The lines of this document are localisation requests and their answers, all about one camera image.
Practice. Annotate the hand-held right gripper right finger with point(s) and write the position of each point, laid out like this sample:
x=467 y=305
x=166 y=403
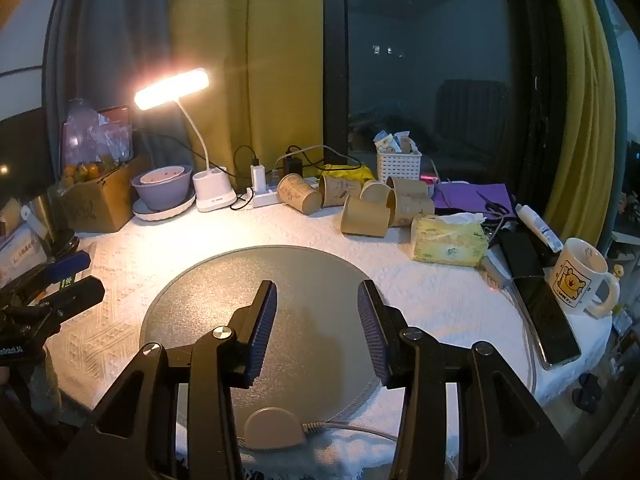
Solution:
x=372 y=332

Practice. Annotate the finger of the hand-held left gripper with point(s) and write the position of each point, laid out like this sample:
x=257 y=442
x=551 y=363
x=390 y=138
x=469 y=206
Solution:
x=70 y=263
x=80 y=292

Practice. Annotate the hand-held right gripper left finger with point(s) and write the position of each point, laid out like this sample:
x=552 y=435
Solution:
x=262 y=327

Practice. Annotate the white labelled box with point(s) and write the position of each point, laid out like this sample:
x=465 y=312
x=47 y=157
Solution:
x=20 y=255

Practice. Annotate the white textured tablecloth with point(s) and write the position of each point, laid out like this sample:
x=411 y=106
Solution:
x=130 y=270

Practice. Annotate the cardboard box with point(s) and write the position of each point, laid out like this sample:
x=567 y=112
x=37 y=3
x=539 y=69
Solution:
x=95 y=205

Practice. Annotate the round grey heating mat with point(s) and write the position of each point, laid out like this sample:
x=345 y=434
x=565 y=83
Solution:
x=310 y=285

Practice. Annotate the small orange fruits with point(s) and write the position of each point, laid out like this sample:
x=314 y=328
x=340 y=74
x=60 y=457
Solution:
x=82 y=169

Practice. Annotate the white plate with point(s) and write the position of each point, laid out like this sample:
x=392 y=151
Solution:
x=165 y=215

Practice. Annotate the purple bowl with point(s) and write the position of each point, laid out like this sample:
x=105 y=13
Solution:
x=160 y=196

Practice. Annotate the yellow tissue pack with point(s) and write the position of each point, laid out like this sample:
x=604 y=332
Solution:
x=445 y=245

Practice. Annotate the pile of brown paper cups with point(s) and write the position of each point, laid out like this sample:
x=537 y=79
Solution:
x=365 y=217

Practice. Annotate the white inner bowl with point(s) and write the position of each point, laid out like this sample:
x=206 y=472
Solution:
x=159 y=177

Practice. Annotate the white power strip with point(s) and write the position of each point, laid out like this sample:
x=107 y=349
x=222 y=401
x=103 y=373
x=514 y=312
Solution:
x=264 y=199

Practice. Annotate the clear plastic bag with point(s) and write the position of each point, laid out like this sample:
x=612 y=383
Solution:
x=95 y=130

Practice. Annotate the white desk lamp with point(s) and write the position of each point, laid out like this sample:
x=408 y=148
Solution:
x=215 y=192

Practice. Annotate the white charger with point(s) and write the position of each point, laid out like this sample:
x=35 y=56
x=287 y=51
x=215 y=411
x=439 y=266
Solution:
x=258 y=177

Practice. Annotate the red box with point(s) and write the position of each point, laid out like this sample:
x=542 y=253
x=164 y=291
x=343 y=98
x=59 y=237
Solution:
x=117 y=114

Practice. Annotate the purple cloth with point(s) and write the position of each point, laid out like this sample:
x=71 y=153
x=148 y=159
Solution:
x=460 y=197

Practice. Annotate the yellow bag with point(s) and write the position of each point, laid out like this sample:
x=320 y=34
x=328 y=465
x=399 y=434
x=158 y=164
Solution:
x=350 y=172

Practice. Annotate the black charger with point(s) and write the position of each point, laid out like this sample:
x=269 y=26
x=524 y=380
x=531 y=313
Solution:
x=293 y=166

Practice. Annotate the white plastic basket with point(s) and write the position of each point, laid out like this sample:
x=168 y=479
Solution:
x=400 y=165

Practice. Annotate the black smartphone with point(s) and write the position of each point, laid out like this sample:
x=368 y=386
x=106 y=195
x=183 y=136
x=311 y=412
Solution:
x=547 y=325

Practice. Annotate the black scissors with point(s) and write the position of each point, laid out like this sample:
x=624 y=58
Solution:
x=497 y=206

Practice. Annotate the sachets in basket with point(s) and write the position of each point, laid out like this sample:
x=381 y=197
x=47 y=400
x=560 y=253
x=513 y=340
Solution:
x=395 y=141

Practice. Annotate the white tube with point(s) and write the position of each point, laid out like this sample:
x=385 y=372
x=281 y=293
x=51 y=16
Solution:
x=540 y=229

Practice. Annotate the white bear mug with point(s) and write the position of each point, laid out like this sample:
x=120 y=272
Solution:
x=575 y=280

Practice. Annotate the black clip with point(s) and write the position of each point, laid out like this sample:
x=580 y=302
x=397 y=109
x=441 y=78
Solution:
x=587 y=392

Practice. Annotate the grey curtain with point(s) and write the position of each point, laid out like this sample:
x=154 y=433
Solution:
x=110 y=35

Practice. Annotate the yellow toy figure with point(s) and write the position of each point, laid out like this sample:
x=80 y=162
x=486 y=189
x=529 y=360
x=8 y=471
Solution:
x=618 y=270

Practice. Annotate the yellow curtain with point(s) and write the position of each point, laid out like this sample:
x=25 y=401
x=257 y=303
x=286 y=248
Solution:
x=585 y=110
x=250 y=60

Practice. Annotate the black window frame post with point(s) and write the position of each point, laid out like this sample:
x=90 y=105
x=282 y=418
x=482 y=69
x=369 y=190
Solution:
x=335 y=60

